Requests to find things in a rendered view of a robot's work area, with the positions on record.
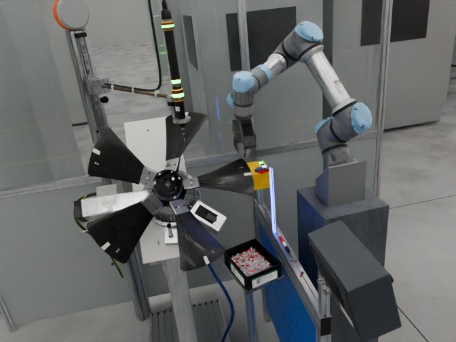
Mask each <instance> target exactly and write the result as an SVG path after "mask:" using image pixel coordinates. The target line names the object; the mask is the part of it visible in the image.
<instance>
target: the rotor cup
mask: <svg viewBox="0 0 456 342"><path fill-rule="evenodd" d="M166 181H170V185H169V186H166V185H165V182H166ZM152 192H154V194H155V195H156V196H157V195H158V196H157V197H158V198H159V200H160V201H161V202H162V203H163V206H164V207H167V208H171V207H170V205H169V202H170V201H174V200H179V199H182V200H184V198H185V196H186V192H187V190H185V189H184V185H183V179H182V178H181V176H180V174H179V173H178V172H176V171H174V170H162V171H160V172H158V173H157V174H156V175H155V178H154V179H153V189H152ZM175 196H176V198H175V199H174V197H175Z"/></svg>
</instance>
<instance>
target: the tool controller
mask: <svg viewBox="0 0 456 342"><path fill-rule="evenodd" d="M307 236H308V238H309V245H310V246H311V249H312V251H313V255H314V257H315V258H314V259H315V260H316V265H317V266H318V269H319V272H320V275H321V278H320V279H318V280H317V283H318V285H319V287H321V286H323V285H326V287H325V288H323V289H322V291H323V293H324V295H325V296H326V295H329V294H331V295H332V296H333V298H334V299H335V301H336V302H337V304H338V306H339V307H340V308H341V310H342V312H343V313H344V315H345V317H346V318H347V319H348V321H349V323H350V324H351V326H352V327H353V329H354V330H355V333H356V334H357V335H358V336H359V337H360V339H361V341H362V342H368V341H371V340H373V339H376V338H377V337H380V336H382V335H384V334H386V333H389V332H391V331H393V330H396V329H397V328H400V327H401V326H402V325H401V321H400V316H399V313H398V307H397V304H396V299H395V295H394V290H393V286H392V283H394V280H393V277H392V276H391V274H390V273H388V271H387V270H386V269H385V268H384V267H383V266H382V265H381V264H380V262H379V261H378V260H377V259H376V258H375V257H374V256H373V255H372V254H371V253H370V252H369V250H368V249H367V248H366V247H365V246H364V245H363V244H362V242H361V241H360V240H359V239H358V238H357V237H356V236H355V235H354V234H353V233H352V232H351V231H350V230H349V228H348V227H347V226H346V225H345V224H344V223H343V221H342V220H338V221H335V222H333V223H331V224H329V225H327V226H324V227H322V228H319V229H317V230H315V231H312V232H311V233H308V234H307Z"/></svg>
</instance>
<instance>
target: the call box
mask: <svg viewBox="0 0 456 342"><path fill-rule="evenodd" d="M247 164H248V166H249V168H250V170H251V172H252V176H253V180H254V190H258V189H266V188H270V177H269V172H264V173H263V174H260V173H257V171H256V168H258V167H262V165H260V163H259V161H253V162H248V163H247Z"/></svg>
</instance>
